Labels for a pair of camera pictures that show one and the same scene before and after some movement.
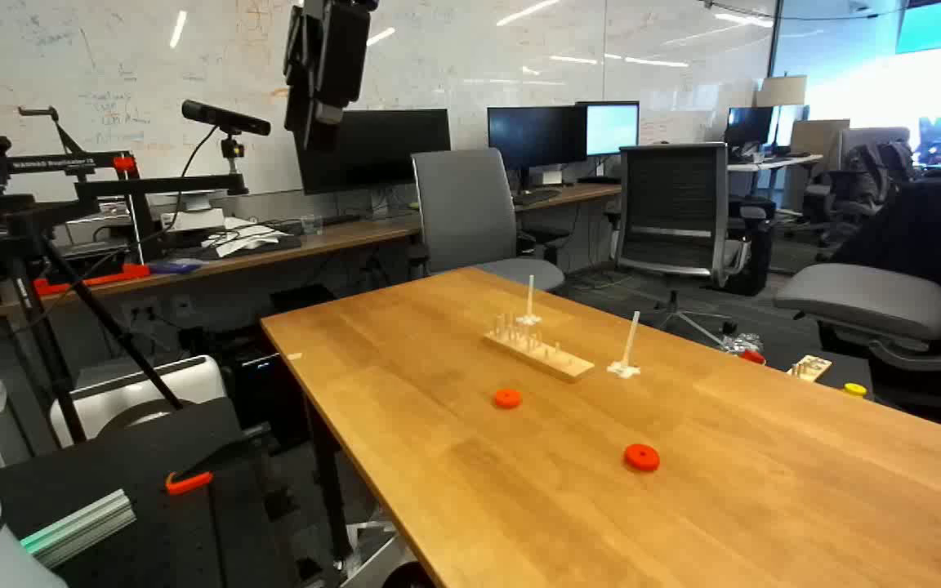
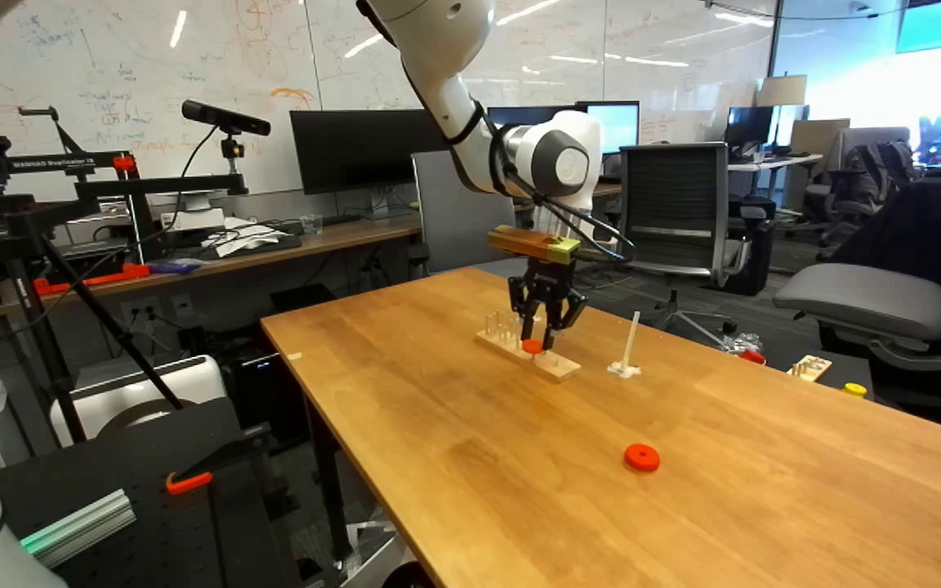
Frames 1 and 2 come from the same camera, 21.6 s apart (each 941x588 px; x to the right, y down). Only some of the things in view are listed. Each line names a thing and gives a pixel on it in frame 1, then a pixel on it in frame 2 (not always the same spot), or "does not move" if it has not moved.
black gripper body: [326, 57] -> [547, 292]
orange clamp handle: [175, 488] does not move
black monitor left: [371, 151] does not move
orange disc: [642, 458] does not move
